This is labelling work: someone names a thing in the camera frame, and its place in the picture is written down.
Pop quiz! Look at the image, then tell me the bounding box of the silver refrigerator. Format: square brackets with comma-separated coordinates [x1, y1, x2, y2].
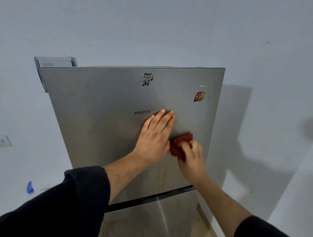
[40, 66, 226, 237]

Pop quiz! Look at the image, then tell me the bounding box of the grey electrical panel box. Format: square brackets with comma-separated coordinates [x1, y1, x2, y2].
[34, 56, 78, 93]

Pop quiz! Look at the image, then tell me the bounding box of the white wall switch plate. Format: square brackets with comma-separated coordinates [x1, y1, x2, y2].
[0, 135, 13, 148]

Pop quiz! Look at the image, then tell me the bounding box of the person's right forearm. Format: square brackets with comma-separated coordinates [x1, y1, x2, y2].
[194, 175, 289, 237]

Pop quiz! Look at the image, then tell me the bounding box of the torn black sticker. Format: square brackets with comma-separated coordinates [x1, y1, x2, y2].
[142, 73, 155, 87]

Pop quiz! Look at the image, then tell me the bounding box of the person's right hand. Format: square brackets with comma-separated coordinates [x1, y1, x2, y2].
[177, 140, 208, 186]

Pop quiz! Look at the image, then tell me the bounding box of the red cloth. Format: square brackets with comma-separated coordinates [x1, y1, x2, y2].
[169, 132, 194, 163]

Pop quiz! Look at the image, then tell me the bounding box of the person's left forearm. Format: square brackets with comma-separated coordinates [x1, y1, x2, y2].
[0, 151, 150, 237]

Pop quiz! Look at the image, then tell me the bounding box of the person's left hand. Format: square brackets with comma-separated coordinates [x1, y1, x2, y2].
[133, 109, 176, 169]

